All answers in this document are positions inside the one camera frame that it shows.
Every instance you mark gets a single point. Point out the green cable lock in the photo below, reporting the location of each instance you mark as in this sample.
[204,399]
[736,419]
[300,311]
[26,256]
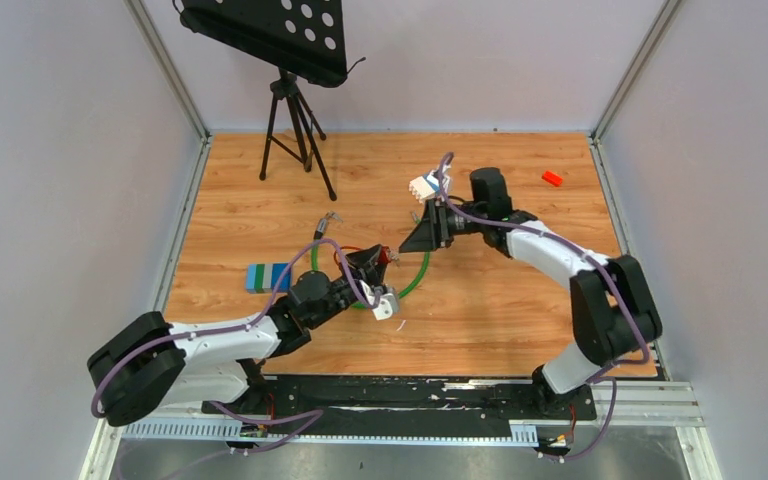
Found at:
[319,232]

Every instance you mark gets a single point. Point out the black tripod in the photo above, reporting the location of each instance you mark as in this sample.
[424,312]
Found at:
[305,128]

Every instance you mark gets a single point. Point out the blue green striped block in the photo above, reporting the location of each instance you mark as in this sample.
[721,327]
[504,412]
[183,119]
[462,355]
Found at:
[268,278]

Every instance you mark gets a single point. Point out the black perforated stand tray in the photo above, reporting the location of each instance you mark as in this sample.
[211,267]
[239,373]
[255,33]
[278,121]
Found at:
[306,38]

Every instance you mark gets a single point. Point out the red cable lock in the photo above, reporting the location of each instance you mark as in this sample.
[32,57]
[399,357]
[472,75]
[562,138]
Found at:
[364,260]

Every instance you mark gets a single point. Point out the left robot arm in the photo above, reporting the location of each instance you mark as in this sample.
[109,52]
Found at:
[152,363]

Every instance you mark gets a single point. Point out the small red brick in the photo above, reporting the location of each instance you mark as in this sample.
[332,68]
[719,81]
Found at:
[552,178]

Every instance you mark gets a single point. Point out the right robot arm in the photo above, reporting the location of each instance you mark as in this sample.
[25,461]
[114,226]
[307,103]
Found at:
[613,311]

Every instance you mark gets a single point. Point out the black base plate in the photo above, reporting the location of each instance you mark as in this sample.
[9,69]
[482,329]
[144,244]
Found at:
[412,406]

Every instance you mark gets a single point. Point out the white slotted cable duct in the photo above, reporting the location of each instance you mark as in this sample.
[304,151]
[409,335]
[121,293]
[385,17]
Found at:
[521,435]

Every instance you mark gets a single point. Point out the white and blue toy brick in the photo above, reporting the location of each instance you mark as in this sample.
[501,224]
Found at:
[424,187]

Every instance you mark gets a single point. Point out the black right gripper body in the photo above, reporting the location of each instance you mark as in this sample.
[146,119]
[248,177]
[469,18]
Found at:
[460,223]

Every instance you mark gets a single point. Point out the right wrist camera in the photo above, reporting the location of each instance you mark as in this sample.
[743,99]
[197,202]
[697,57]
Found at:
[442,180]

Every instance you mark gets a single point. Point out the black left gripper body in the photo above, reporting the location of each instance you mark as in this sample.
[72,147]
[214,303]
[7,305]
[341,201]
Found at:
[342,295]

